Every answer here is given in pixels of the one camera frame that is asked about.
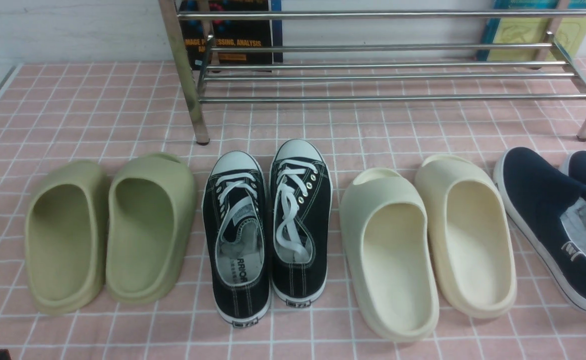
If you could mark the green left foam slide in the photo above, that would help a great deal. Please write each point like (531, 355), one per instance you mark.
(65, 237)

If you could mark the cream foam slide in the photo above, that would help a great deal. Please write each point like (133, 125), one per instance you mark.
(469, 236)
(383, 223)

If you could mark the green foam slide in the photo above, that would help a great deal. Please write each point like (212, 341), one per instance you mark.
(152, 203)
(65, 237)

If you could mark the cream right foam slide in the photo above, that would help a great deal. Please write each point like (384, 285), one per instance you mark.
(469, 236)

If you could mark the green right foam slide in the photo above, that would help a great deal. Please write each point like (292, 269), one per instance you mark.
(152, 203)

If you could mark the cream left foam slide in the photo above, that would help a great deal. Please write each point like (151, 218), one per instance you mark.
(383, 223)

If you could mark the metal shoe rack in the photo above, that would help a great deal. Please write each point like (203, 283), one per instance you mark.
(552, 61)

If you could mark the black book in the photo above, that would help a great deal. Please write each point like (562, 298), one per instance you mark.
(235, 33)

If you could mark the pink checkered tablecloth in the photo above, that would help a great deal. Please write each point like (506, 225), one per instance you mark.
(111, 113)

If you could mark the teal yellow book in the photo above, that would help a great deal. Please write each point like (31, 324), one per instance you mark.
(570, 33)

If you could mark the black canvas sneaker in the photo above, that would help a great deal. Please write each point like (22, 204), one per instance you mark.
(301, 191)
(234, 209)

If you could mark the navy left slip-on shoe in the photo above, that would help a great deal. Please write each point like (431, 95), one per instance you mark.
(549, 208)

